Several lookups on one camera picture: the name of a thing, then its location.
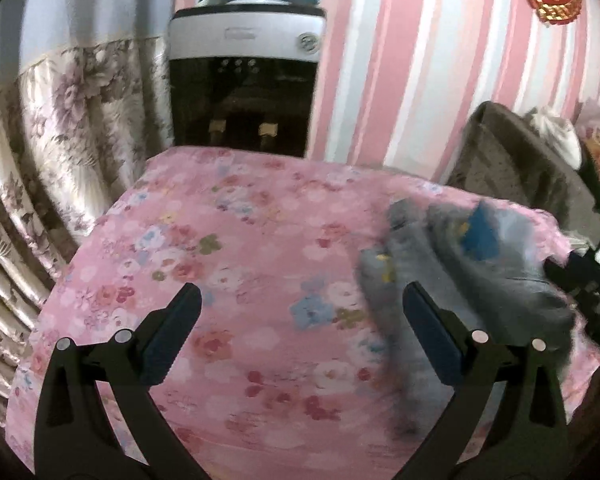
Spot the pink floral bed sheet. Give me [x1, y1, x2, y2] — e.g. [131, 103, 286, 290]
[4, 145, 600, 480]

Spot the dark brown garment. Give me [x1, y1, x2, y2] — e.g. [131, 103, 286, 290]
[578, 141, 600, 214]

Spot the brown fuzzy sofa cover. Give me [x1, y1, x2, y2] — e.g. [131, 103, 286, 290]
[445, 101, 600, 246]

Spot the floral beige curtain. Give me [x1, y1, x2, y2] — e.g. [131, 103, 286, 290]
[0, 37, 173, 425]

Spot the white folded garment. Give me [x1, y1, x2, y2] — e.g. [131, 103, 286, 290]
[529, 106, 583, 171]

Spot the grey black water dispenser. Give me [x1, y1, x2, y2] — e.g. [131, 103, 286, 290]
[168, 0, 326, 157]

